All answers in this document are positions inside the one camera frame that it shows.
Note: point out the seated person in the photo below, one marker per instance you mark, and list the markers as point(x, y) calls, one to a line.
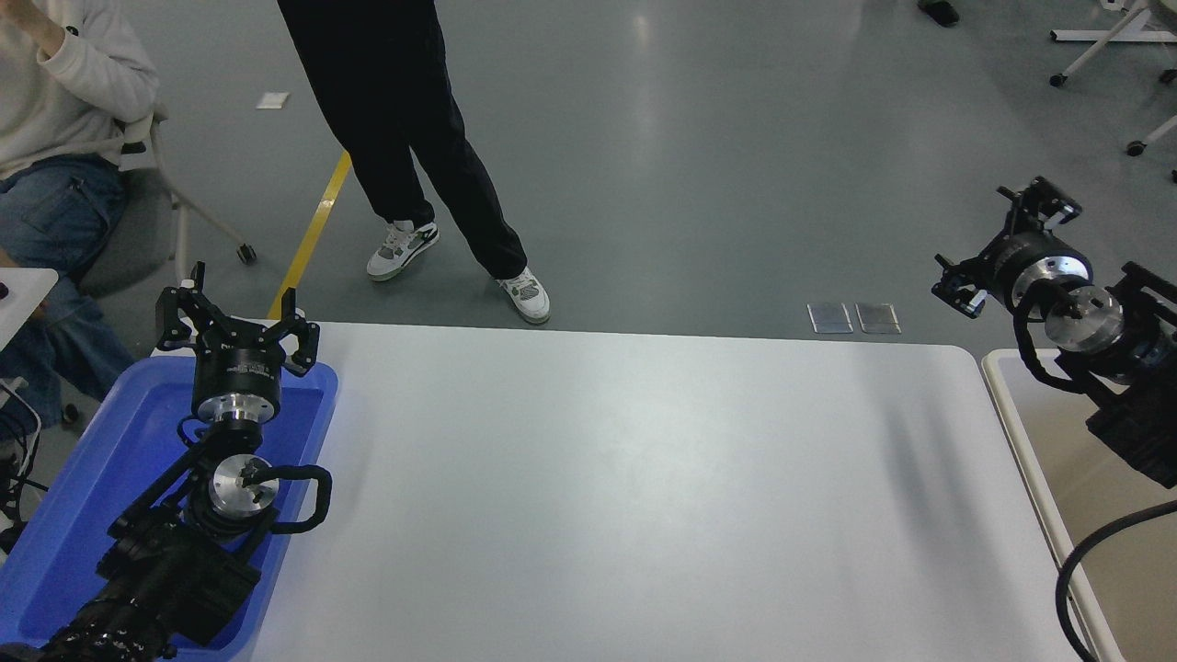
point(64, 101)

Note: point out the walking person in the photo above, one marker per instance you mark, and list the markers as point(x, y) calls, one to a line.
point(938, 11)

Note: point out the standing person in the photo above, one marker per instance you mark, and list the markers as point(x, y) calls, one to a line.
point(395, 110)

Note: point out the white leg with caster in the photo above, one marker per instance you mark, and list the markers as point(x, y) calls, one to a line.
point(1138, 147)

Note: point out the small white side table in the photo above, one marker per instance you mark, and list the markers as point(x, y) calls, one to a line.
point(23, 299)

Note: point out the clear floor plate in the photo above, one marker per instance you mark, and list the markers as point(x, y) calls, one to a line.
point(829, 317)
point(878, 317)

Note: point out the large pale bin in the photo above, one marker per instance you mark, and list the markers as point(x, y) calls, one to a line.
point(1140, 598)

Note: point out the white paper scrap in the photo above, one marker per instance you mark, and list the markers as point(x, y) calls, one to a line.
point(273, 100)

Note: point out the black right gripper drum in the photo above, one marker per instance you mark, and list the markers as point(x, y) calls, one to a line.
point(1011, 257)

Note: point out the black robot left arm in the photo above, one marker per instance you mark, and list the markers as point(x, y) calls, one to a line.
point(165, 570)

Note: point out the grey chair with white frame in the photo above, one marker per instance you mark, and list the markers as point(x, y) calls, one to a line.
point(129, 239)

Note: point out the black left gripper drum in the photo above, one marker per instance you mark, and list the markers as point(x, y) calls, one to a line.
point(237, 368)

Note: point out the white wheeled furniture frame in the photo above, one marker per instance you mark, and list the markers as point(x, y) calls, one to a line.
point(1103, 37)

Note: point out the blue plastic tray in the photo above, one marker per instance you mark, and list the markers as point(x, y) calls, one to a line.
point(101, 460)

